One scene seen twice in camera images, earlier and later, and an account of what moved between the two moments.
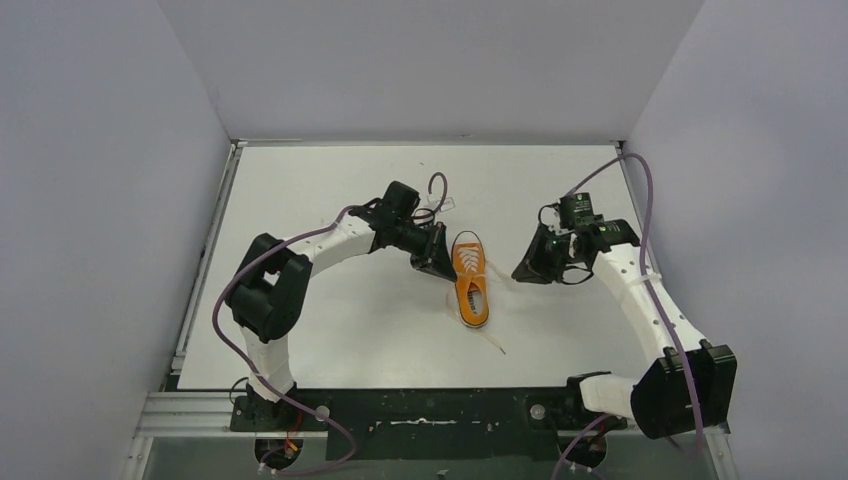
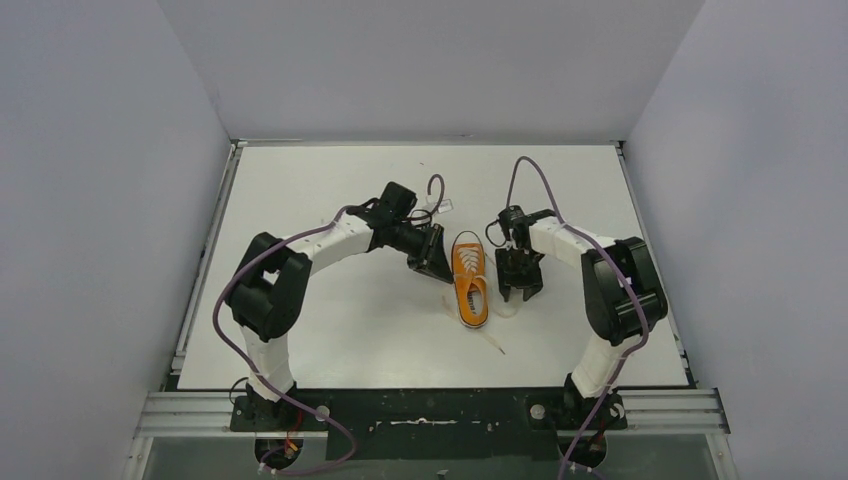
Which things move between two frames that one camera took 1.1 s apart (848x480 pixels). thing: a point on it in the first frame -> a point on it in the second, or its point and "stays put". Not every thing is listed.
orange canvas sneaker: (468, 263) stays put
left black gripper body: (428, 244) stays put
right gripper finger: (530, 269) -> (504, 285)
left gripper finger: (440, 244) stays put
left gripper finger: (436, 262) stays put
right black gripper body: (558, 249) -> (518, 264)
